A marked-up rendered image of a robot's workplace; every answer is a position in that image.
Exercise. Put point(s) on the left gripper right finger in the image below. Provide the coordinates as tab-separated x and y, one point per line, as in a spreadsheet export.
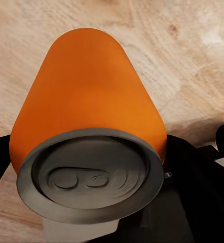
200	185

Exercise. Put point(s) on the can of soda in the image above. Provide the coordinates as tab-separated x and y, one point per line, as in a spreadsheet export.
88	145

